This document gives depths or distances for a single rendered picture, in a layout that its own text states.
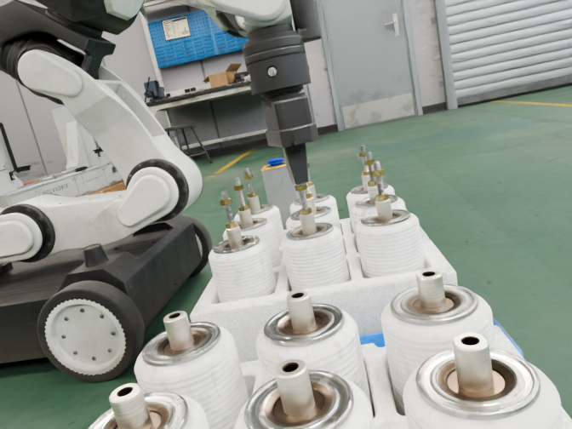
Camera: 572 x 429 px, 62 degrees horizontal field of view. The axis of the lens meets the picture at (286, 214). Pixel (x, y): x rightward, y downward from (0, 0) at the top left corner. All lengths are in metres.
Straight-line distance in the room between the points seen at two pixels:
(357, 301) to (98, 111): 0.70
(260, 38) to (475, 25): 5.38
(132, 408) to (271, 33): 0.50
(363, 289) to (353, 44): 5.25
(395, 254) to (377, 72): 5.19
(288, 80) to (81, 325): 0.62
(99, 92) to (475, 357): 0.94
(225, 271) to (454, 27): 5.39
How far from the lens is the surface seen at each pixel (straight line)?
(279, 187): 1.11
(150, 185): 1.06
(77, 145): 4.40
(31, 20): 1.19
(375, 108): 5.84
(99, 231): 1.19
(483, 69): 5.99
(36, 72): 1.16
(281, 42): 0.67
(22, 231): 1.23
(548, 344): 0.89
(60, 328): 1.04
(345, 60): 5.83
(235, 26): 1.29
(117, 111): 1.11
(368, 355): 0.53
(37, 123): 6.99
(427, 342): 0.42
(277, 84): 0.67
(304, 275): 0.72
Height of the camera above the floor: 0.45
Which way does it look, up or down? 13 degrees down
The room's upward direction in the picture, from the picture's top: 12 degrees counter-clockwise
